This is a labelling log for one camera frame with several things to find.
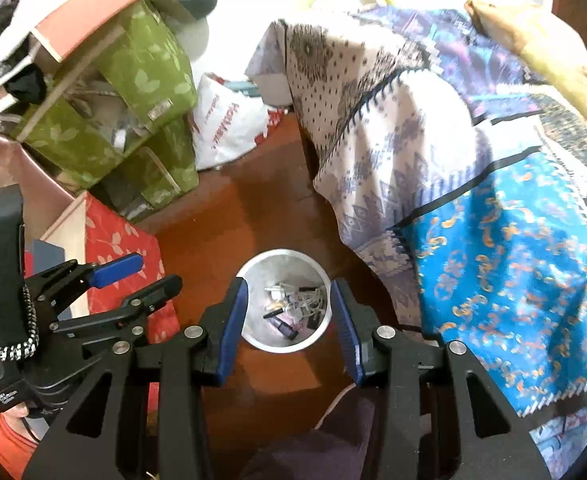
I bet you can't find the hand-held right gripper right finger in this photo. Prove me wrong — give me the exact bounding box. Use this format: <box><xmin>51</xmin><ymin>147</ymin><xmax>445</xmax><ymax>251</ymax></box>
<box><xmin>330</xmin><ymin>278</ymin><xmax>547</xmax><ymax>480</ymax></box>

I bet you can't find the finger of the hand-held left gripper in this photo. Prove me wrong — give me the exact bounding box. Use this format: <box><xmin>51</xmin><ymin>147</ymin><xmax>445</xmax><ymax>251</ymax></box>
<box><xmin>24</xmin><ymin>253</ymin><xmax>144</xmax><ymax>317</ymax></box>
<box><xmin>50</xmin><ymin>274</ymin><xmax>184</xmax><ymax>351</ymax></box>

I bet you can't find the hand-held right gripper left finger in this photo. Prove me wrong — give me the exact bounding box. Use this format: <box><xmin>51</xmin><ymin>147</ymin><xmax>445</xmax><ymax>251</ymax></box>
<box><xmin>21</xmin><ymin>277</ymin><xmax>249</xmax><ymax>480</ymax></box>

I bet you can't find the white round bin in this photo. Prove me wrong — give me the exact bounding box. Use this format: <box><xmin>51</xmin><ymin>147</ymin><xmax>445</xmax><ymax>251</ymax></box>
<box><xmin>234</xmin><ymin>248</ymin><xmax>333</xmax><ymax>354</ymax></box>

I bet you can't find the red floral box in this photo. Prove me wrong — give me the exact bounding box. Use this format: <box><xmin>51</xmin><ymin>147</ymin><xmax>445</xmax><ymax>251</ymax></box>
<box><xmin>40</xmin><ymin>191</ymin><xmax>168</xmax><ymax>347</ymax></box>

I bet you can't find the green leaf-print storage box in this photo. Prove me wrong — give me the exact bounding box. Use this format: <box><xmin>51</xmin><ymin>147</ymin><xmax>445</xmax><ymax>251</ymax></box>
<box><xmin>18</xmin><ymin>0</ymin><xmax>200</xmax><ymax>188</ymax></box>
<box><xmin>91</xmin><ymin>117</ymin><xmax>200</xmax><ymax>223</ymax></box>

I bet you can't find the person's dark trouser leg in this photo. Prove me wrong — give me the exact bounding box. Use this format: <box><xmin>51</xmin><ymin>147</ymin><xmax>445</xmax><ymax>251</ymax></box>
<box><xmin>241</xmin><ymin>384</ymin><xmax>380</xmax><ymax>480</ymax></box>

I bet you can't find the patchwork printed bedspread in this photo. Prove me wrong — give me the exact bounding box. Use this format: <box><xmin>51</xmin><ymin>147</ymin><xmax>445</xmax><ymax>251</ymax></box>
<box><xmin>245</xmin><ymin>4</ymin><xmax>587</xmax><ymax>480</ymax></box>

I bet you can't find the white plastic bag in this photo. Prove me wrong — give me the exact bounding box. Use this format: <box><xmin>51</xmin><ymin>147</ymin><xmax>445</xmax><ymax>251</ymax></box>
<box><xmin>190</xmin><ymin>73</ymin><xmax>270</xmax><ymax>172</ymax></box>

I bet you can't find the colourful fleece blanket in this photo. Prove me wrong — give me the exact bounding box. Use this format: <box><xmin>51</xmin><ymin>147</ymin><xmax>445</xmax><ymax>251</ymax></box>
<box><xmin>463</xmin><ymin>0</ymin><xmax>587</xmax><ymax>153</ymax></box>

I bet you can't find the black white braided cord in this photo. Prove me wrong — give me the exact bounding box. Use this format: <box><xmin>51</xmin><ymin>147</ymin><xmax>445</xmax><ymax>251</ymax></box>
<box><xmin>0</xmin><ymin>284</ymin><xmax>40</xmax><ymax>362</ymax></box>

